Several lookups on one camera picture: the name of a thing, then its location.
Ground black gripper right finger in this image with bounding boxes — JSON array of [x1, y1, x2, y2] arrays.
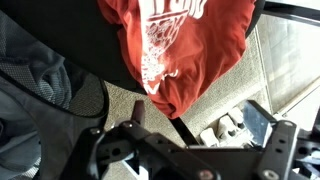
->
[[243, 99, 320, 180]]

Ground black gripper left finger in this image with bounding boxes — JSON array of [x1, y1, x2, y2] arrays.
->
[[59, 99, 222, 180]]

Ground red printed shirt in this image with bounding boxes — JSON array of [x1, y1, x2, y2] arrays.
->
[[97, 0, 257, 120]]

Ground black mesh laundry basket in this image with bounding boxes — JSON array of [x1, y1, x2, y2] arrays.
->
[[0, 9, 110, 180]]

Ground white sneaker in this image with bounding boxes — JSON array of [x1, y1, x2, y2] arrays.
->
[[199, 127, 220, 148], [216, 114, 237, 138]]

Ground gray clothes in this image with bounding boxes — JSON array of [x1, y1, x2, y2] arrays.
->
[[0, 78, 103, 180]]

